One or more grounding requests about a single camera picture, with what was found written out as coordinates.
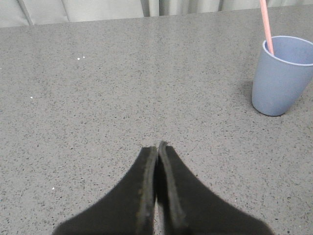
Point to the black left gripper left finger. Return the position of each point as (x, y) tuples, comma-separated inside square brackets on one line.
[(128, 209)]

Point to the blue plastic cup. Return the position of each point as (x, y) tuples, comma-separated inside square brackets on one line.
[(281, 77)]

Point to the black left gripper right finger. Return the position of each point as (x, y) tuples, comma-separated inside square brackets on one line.
[(191, 208)]

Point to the grey pleated curtain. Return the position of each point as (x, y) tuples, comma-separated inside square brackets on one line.
[(37, 12)]

